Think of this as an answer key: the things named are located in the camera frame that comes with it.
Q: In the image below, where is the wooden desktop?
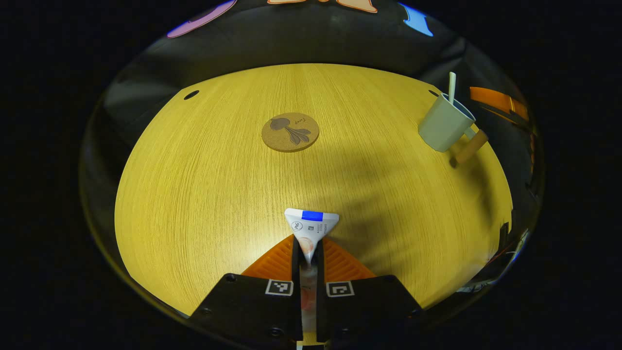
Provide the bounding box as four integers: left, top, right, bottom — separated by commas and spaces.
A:
114, 63, 513, 316

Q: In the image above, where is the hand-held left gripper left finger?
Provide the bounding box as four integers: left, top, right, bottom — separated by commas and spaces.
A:
190, 234, 303, 343

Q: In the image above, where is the white toothpaste tube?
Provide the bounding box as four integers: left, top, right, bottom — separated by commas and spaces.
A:
284, 208, 340, 350

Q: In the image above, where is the pale green cup wooden handle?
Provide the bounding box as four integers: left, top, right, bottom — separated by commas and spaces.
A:
418, 92, 489, 166

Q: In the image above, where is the round cork coaster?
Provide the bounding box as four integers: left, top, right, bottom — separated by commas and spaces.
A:
261, 112, 320, 153

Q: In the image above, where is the black backdrop cloth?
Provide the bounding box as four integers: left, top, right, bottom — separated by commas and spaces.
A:
80, 0, 535, 171

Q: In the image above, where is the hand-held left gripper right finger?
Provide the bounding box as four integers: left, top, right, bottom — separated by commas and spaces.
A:
316, 236, 423, 343

